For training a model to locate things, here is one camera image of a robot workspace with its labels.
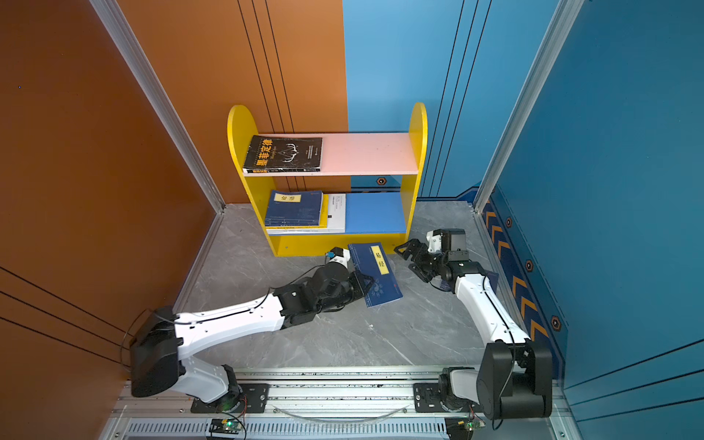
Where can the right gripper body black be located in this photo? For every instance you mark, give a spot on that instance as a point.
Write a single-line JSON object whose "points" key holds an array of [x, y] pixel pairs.
{"points": [[444, 262]]}

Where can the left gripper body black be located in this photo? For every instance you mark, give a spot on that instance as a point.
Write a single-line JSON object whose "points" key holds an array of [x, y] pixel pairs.
{"points": [[351, 289]]}

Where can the navy book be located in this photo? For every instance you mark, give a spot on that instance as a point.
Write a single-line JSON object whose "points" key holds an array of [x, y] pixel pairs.
{"points": [[492, 280], [294, 209], [371, 261]]}

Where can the white La Dame book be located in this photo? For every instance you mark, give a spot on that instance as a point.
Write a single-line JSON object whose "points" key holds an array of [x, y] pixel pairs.
{"points": [[332, 220]]}

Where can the black book orange title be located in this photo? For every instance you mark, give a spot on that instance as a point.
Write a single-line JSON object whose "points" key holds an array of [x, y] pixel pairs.
{"points": [[283, 154]]}

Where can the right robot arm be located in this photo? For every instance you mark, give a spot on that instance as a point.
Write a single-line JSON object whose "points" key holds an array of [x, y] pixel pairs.
{"points": [[515, 377]]}

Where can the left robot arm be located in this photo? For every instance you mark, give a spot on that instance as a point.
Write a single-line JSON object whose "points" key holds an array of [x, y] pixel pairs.
{"points": [[163, 353]]}

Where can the yellow pink blue bookshelf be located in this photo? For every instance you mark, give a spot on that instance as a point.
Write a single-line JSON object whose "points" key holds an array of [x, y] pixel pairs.
{"points": [[379, 173]]}

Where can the right green circuit board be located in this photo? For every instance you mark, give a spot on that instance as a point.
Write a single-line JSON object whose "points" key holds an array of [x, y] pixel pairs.
{"points": [[463, 428]]}

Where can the green circuit board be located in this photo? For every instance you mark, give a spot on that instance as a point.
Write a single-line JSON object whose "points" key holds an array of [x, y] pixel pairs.
{"points": [[227, 428], [463, 428]]}

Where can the left green circuit board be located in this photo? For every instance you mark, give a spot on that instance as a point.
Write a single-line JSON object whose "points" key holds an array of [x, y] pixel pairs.
{"points": [[227, 428]]}

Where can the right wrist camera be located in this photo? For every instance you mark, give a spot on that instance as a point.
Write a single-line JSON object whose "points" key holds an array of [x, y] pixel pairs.
{"points": [[434, 241]]}

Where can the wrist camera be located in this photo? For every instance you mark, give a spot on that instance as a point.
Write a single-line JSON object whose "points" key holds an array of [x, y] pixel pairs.
{"points": [[339, 255], [434, 241]]}

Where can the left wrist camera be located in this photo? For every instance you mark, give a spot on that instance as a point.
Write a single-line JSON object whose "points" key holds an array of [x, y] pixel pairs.
{"points": [[339, 255]]}

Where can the aluminium frame rail front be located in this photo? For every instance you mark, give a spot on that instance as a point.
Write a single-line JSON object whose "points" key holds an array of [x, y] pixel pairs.
{"points": [[327, 403]]}

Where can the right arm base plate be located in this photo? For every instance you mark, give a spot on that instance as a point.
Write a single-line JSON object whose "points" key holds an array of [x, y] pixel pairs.
{"points": [[427, 399]]}

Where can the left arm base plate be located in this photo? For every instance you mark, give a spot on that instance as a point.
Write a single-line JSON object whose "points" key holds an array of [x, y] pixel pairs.
{"points": [[249, 398]]}

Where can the right aluminium corner post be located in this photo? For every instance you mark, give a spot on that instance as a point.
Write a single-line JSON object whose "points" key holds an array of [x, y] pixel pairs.
{"points": [[551, 46]]}

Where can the aluminium corner post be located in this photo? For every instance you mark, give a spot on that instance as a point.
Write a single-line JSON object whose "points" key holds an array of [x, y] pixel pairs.
{"points": [[551, 46], [127, 43]]}

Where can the left aluminium corner post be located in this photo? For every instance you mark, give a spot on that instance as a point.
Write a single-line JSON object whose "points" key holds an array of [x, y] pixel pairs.
{"points": [[127, 43]]}

